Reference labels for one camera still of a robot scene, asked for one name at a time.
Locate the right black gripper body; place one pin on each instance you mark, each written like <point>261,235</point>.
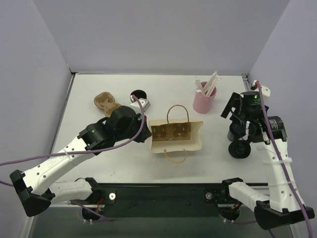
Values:
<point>229,107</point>

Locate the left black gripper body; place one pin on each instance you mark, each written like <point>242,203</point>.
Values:
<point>143,132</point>

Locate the beige paper bag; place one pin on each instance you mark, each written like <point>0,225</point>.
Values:
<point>185,146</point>

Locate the black coffee cup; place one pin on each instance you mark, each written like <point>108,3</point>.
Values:
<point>140,94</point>
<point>236,131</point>

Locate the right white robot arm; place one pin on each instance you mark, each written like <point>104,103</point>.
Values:
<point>249,127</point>

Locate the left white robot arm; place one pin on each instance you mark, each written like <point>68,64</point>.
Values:
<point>38,187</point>

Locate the white wrapped straw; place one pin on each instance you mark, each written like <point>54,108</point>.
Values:
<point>210,84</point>
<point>199,86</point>

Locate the brown pulp cup carrier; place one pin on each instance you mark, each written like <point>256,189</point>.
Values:
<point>106,102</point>

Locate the pink straw holder cup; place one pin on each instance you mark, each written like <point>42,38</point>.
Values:
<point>202,104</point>

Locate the stack of black lids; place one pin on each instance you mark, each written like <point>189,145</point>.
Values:
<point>239,149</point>

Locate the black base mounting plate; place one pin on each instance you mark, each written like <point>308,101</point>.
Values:
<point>159,200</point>

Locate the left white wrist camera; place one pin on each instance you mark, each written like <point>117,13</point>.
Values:
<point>139,104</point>

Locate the aluminium frame rail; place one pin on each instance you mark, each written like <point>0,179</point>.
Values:
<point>247,84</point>

